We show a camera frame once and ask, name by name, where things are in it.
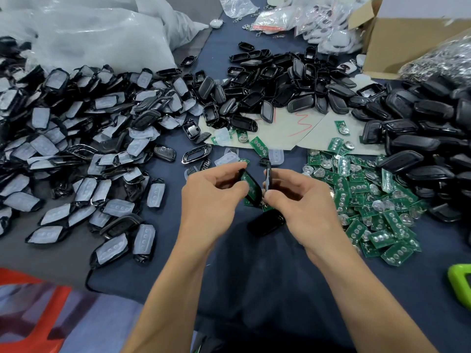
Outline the film-covered black shell cover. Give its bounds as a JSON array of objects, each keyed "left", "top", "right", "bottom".
[{"left": 262, "top": 159, "right": 273, "bottom": 194}]

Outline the heap of clear parts bags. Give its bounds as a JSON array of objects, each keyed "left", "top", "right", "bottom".
[{"left": 294, "top": 0, "right": 363, "bottom": 54}]

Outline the person's left hand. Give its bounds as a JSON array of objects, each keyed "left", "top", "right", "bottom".
[{"left": 180, "top": 161, "right": 251, "bottom": 256}]

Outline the clear bag of metal parts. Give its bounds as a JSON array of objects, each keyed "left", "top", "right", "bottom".
[{"left": 399, "top": 36, "right": 471, "bottom": 85}]

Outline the person's right forearm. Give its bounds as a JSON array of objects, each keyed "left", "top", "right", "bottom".
[{"left": 309, "top": 250, "right": 439, "bottom": 353}]

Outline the large white plastic bag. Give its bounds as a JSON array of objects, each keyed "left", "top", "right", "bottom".
[{"left": 0, "top": 0, "right": 209, "bottom": 74}]

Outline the clear bag with red label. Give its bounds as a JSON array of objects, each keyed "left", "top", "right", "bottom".
[{"left": 250, "top": 7, "right": 299, "bottom": 34}]

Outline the small crumpled clear plastic bag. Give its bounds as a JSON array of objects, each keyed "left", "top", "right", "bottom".
[{"left": 219, "top": 0, "right": 260, "bottom": 19}]

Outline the pile of assembled black fobs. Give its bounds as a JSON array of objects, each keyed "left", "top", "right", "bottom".
[{"left": 361, "top": 73, "right": 471, "bottom": 243}]

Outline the person's right hand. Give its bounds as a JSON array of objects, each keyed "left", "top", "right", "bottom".
[{"left": 263, "top": 167, "right": 348, "bottom": 268}]

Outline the yellow-green object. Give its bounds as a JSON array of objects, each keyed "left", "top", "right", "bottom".
[{"left": 447, "top": 263, "right": 471, "bottom": 309}]

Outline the red blue striped bag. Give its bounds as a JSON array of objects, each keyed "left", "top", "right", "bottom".
[{"left": 0, "top": 267, "right": 144, "bottom": 353}]

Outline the pile of black shell halves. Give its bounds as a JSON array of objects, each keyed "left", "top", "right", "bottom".
[{"left": 183, "top": 42, "right": 384, "bottom": 140}]

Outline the pile of green circuit boards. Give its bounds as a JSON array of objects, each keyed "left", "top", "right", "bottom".
[{"left": 209, "top": 121, "right": 431, "bottom": 268}]

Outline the large open cardboard box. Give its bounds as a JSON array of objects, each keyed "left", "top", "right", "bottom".
[{"left": 348, "top": 0, "right": 471, "bottom": 80}]

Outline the lone glossy black shell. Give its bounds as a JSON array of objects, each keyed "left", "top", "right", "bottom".
[{"left": 246, "top": 208, "right": 287, "bottom": 237}]

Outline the small green circuit board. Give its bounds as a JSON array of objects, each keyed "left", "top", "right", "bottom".
[{"left": 243, "top": 173, "right": 262, "bottom": 205}]

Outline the pile of shells with pads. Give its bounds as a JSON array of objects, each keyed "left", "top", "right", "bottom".
[{"left": 0, "top": 36, "right": 214, "bottom": 269}]

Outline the clear plastic film piece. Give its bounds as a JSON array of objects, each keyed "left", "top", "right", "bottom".
[{"left": 215, "top": 149, "right": 241, "bottom": 168}]

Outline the person's left forearm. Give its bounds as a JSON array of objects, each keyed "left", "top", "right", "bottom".
[{"left": 121, "top": 242, "right": 214, "bottom": 353}]

